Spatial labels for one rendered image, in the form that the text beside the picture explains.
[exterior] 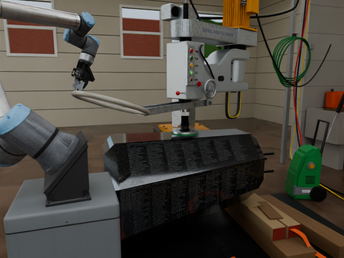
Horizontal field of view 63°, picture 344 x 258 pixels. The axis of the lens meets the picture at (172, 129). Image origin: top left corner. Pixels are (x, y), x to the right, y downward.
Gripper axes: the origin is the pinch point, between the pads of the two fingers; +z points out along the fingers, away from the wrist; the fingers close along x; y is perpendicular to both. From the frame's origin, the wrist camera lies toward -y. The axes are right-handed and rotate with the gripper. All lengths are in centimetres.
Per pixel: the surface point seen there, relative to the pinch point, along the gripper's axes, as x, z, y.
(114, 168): 29, 41, -23
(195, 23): 54, -74, -31
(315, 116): 194, -96, -304
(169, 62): 39, -46, -41
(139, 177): 47, 42, -26
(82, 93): 18.8, 3.1, 22.1
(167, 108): 50, -9, -34
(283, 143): 161, -46, -308
